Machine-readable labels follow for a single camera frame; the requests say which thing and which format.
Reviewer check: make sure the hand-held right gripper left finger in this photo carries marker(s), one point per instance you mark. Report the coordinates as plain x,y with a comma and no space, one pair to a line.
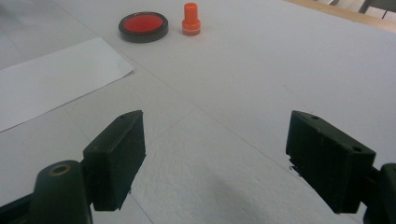
115,161

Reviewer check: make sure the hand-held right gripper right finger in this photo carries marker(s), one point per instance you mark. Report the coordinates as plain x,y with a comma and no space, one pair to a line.
327,161

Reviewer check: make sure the white paper sheet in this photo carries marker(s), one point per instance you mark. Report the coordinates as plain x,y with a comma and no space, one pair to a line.
56,81

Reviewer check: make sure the round red ink pad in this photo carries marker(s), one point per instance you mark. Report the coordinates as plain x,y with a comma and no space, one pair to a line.
143,24

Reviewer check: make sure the orange stamp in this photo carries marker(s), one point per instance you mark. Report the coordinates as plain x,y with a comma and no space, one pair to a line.
190,14

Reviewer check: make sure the white table cover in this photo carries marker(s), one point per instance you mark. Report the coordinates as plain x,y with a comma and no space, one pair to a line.
249,77

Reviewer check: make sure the wooden table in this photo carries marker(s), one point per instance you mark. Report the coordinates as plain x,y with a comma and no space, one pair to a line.
358,18

